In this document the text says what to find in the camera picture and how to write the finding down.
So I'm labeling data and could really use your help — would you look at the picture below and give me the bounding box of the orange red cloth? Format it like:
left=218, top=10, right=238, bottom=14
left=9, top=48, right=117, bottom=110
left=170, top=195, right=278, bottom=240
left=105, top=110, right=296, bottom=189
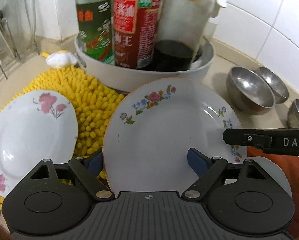
left=247, top=146, right=299, bottom=238

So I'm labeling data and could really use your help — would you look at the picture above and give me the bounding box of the white round condiment tray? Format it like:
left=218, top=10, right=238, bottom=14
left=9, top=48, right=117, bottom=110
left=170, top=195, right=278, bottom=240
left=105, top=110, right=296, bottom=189
left=74, top=36, right=215, bottom=93

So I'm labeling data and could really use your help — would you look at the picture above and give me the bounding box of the red label oil bottle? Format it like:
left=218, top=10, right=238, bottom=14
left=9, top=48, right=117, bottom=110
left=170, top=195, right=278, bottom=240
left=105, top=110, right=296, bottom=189
left=113, top=0, right=163, bottom=69

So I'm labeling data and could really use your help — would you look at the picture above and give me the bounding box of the dark soy sauce bottle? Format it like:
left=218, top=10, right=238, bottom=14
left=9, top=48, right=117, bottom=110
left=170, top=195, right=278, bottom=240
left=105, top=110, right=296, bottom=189
left=150, top=0, right=215, bottom=72

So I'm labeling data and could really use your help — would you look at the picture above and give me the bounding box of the green label vinegar bottle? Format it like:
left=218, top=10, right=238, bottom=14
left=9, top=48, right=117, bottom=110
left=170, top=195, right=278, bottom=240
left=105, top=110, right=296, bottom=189
left=76, top=0, right=114, bottom=63

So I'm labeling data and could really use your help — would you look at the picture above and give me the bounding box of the wire dish rack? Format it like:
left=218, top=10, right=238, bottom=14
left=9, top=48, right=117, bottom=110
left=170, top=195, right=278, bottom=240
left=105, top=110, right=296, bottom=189
left=0, top=0, right=38, bottom=77

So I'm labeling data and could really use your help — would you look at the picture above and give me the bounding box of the floral plate with orange rim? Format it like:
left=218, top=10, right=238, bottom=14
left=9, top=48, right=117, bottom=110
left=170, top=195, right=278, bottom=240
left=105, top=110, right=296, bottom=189
left=103, top=78, right=247, bottom=194

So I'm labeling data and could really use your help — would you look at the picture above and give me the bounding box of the white plate with pink flowers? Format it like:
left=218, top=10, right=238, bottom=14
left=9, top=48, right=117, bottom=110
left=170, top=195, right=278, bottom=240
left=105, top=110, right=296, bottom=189
left=0, top=90, right=78, bottom=197

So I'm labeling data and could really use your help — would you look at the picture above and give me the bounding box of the steel bowl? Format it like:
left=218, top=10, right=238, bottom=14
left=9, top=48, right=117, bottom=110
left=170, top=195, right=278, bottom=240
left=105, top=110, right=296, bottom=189
left=226, top=66, right=276, bottom=115
left=258, top=66, right=290, bottom=105
left=287, top=99, right=299, bottom=128

